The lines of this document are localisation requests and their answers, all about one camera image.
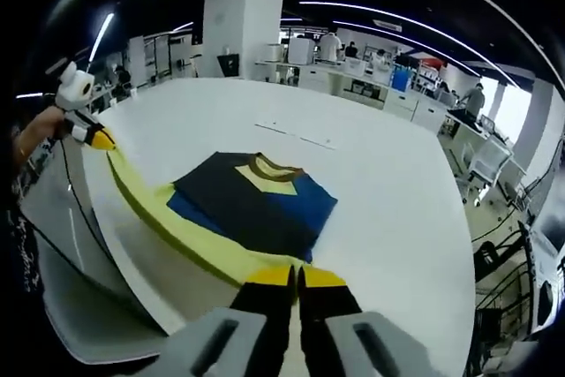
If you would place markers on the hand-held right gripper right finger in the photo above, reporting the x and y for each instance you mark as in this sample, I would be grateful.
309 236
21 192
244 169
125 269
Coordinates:
348 341

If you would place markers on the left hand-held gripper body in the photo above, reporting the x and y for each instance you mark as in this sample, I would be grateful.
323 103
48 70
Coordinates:
75 90

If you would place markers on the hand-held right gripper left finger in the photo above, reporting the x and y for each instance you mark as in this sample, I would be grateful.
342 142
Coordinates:
229 341

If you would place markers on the yellow blue grey garment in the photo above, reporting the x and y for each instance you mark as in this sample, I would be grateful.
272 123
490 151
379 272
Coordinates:
247 213

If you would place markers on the person's left hand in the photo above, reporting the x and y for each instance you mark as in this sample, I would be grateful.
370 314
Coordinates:
42 130

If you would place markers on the metal shelf rack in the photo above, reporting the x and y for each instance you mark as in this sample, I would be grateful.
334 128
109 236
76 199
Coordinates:
159 57

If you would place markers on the person's black printed shirt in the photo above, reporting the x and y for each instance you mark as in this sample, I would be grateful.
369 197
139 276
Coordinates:
17 240

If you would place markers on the black trapezoid bin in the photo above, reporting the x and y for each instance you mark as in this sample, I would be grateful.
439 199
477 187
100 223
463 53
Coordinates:
228 65

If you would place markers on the wide white pillar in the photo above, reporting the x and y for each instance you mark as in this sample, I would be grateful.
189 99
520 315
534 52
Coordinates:
243 24

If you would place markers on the white mesh office chair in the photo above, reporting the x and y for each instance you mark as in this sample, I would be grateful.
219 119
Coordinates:
490 165

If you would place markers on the white cabinet row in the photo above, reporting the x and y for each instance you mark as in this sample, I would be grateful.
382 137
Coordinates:
397 101

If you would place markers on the blue storage box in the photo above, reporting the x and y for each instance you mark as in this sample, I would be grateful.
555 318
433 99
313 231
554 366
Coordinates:
401 80

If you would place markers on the narrow white pillar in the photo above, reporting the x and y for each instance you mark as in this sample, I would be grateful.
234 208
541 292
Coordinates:
540 130

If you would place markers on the white ceiling light strip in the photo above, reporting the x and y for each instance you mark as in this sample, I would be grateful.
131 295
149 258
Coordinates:
397 15
419 43

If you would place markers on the ceiling air vent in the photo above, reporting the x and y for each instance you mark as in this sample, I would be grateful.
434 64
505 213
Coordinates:
387 25

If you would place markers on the black metal frame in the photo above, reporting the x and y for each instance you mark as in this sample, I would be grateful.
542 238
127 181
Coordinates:
525 262

